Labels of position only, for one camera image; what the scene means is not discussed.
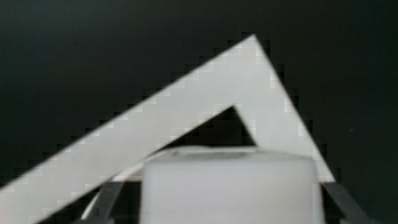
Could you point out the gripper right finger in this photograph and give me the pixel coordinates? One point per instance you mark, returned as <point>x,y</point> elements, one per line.
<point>354,214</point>

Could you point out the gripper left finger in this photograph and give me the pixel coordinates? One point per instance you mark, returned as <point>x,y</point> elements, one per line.
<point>116,205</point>

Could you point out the white stool leg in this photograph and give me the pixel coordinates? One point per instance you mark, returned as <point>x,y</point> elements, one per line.
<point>240,187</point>

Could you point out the white L-shaped fence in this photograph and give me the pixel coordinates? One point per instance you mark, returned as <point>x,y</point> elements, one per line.
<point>232,83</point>

